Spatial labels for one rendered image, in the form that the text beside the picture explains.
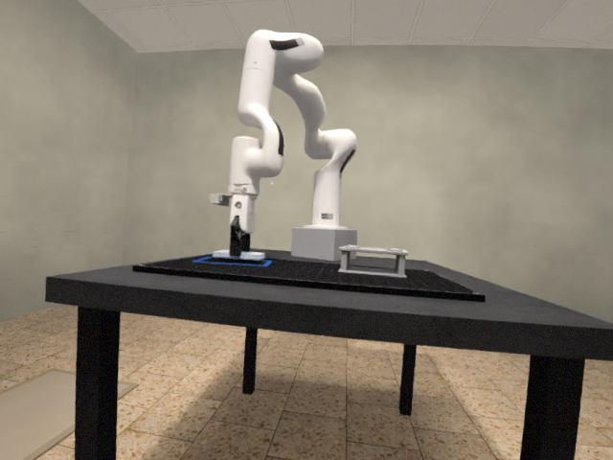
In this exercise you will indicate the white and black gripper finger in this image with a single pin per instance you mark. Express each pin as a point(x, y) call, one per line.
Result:
point(245, 239)
point(235, 239)

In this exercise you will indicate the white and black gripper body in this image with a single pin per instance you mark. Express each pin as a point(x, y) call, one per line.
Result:
point(246, 212)

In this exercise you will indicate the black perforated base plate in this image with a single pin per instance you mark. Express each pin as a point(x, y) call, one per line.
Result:
point(314, 275)

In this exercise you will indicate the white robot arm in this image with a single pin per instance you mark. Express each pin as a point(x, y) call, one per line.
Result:
point(265, 51)

